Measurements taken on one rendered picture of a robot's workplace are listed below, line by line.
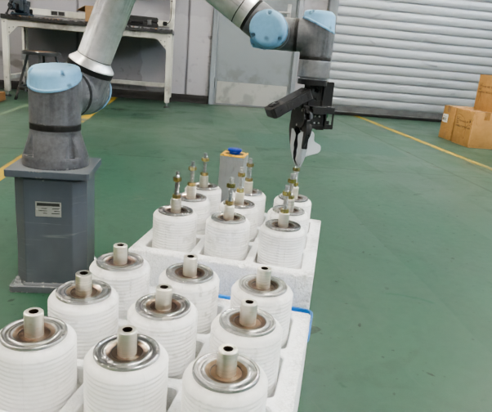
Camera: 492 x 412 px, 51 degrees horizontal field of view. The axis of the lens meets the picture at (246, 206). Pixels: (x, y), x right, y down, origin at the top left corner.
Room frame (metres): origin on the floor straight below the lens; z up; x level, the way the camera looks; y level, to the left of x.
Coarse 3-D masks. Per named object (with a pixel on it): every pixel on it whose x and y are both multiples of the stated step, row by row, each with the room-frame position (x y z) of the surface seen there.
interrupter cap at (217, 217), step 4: (220, 212) 1.08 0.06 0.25; (212, 216) 1.05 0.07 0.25; (216, 216) 1.05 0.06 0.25; (220, 216) 1.06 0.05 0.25; (236, 216) 1.07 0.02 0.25; (240, 216) 1.07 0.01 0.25; (216, 220) 1.03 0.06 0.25; (220, 220) 1.03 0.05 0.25; (224, 220) 1.03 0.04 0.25; (228, 220) 1.04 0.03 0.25; (232, 220) 1.04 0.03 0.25; (236, 220) 1.04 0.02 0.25; (240, 220) 1.04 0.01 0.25; (244, 220) 1.04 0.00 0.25
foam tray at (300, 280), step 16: (144, 240) 1.06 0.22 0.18; (256, 240) 1.13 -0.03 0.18; (144, 256) 1.00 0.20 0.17; (160, 256) 1.00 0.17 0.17; (176, 256) 0.99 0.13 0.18; (208, 256) 1.01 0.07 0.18; (256, 256) 1.04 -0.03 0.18; (304, 256) 1.05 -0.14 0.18; (160, 272) 1.00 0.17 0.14; (224, 272) 0.98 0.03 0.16; (240, 272) 0.97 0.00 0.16; (256, 272) 0.97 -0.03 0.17; (272, 272) 0.96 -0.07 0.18; (288, 272) 0.96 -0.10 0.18; (304, 272) 0.96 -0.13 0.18; (224, 288) 0.97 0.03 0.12; (304, 288) 0.95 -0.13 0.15; (304, 304) 0.95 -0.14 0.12
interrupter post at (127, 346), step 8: (120, 328) 0.52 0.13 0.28; (128, 328) 0.52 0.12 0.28; (120, 336) 0.51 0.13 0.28; (128, 336) 0.51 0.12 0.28; (136, 336) 0.52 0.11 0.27; (120, 344) 0.51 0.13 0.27; (128, 344) 0.51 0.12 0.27; (136, 344) 0.52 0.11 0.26; (120, 352) 0.51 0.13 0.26; (128, 352) 0.51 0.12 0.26
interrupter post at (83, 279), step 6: (84, 270) 0.67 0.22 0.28; (78, 276) 0.65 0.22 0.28; (84, 276) 0.65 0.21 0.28; (90, 276) 0.65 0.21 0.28; (78, 282) 0.65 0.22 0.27; (84, 282) 0.65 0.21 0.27; (90, 282) 0.65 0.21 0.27; (78, 288) 0.65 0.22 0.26; (84, 288) 0.65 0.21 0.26; (90, 288) 0.65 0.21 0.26; (78, 294) 0.65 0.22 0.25; (84, 294) 0.65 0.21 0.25
